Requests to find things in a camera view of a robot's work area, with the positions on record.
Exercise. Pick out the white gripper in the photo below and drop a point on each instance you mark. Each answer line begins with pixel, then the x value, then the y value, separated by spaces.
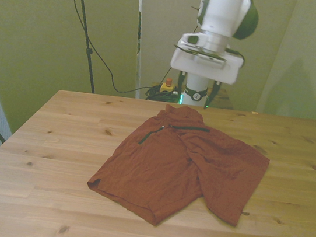
pixel 206 70

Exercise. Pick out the rust red shorts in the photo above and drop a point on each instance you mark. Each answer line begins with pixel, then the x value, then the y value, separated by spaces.
pixel 168 167

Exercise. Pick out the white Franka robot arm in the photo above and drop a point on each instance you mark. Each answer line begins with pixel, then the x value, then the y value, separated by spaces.
pixel 223 9

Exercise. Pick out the yellow emergency stop button box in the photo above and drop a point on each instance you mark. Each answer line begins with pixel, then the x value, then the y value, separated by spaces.
pixel 166 88

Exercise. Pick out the black tripod stand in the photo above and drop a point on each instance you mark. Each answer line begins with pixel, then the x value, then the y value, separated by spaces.
pixel 89 50

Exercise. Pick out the wrist camera with black bracket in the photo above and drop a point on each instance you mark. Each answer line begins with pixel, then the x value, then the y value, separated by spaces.
pixel 210 59

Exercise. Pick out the white vertical wall strip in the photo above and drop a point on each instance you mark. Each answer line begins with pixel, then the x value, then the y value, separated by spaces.
pixel 137 74

